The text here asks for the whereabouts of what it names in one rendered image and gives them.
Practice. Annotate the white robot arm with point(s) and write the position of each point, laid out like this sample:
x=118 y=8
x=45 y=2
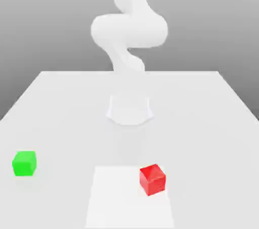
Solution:
x=129 y=30

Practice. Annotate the small red cube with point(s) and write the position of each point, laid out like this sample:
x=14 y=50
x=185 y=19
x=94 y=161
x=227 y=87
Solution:
x=152 y=180

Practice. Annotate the small green cube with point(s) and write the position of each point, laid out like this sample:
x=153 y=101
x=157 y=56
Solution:
x=24 y=163

